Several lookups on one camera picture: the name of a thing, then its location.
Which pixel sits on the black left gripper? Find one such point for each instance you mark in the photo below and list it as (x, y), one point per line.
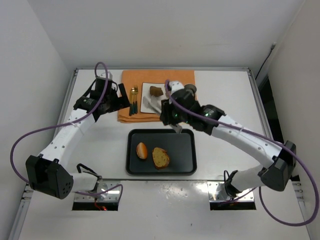
(120, 99)

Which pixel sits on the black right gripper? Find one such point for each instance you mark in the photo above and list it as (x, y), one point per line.
(165, 114)

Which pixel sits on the stainless steel tongs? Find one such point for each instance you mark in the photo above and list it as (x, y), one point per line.
(152, 104)

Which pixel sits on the brown chocolate croissant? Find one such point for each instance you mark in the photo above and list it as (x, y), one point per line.
(155, 91)

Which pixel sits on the glossy orange bun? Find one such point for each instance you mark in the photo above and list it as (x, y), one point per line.
(141, 151)

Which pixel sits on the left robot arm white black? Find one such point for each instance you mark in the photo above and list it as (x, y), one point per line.
(47, 171)

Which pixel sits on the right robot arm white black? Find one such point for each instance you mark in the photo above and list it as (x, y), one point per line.
(276, 163)

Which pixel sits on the left seeded bread slice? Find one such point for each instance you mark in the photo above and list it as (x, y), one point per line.
(160, 158)

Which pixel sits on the white square plate black rim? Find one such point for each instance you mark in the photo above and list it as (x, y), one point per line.
(146, 92)

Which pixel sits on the orange woven placemat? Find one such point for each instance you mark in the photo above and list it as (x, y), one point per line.
(137, 77)

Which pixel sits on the black baking tray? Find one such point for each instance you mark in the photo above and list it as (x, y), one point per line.
(180, 148)

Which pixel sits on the silver metal cup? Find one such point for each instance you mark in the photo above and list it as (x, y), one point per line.
(191, 87)

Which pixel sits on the green handled gold knife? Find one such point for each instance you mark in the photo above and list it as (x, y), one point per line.
(134, 106)

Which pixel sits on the green handled gold spoon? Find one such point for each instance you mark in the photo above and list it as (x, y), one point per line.
(131, 97)

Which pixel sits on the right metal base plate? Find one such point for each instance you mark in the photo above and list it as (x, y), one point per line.
(216, 194)

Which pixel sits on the metal base plate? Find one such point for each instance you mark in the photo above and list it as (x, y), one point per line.
(216, 194)
(106, 192)

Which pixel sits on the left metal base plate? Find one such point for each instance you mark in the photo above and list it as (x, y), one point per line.
(106, 192)

